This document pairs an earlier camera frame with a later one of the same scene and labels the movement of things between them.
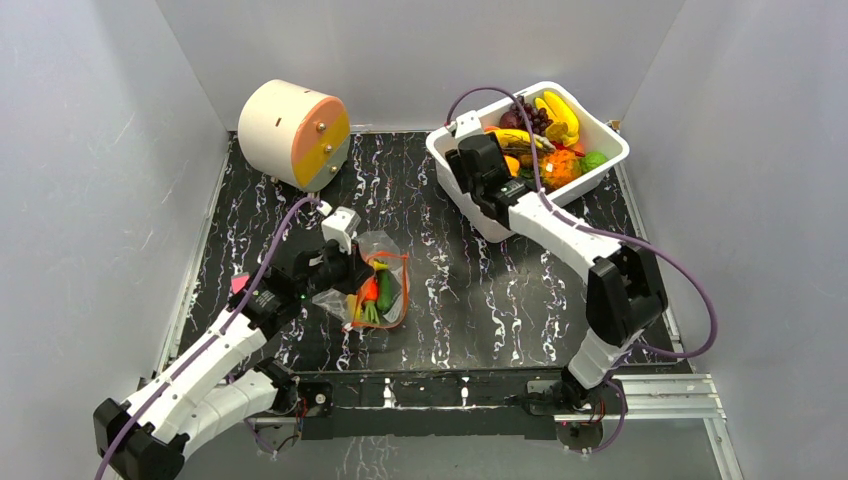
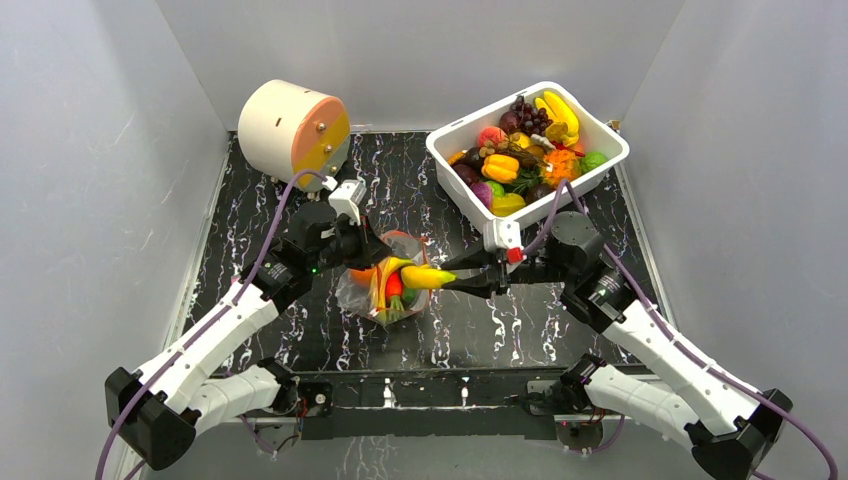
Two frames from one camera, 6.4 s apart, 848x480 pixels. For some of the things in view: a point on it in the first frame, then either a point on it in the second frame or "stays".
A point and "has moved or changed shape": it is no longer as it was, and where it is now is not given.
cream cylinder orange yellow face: [294, 135] stays
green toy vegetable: [592, 159] stays
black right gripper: [468, 168] → [500, 273]
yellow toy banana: [518, 141] → [425, 276]
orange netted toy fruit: [559, 167] stays
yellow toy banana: [354, 308] → [385, 265]
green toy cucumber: [384, 290] → [410, 296]
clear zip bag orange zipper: [380, 299] has moved or changed shape
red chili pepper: [368, 294] → [394, 291]
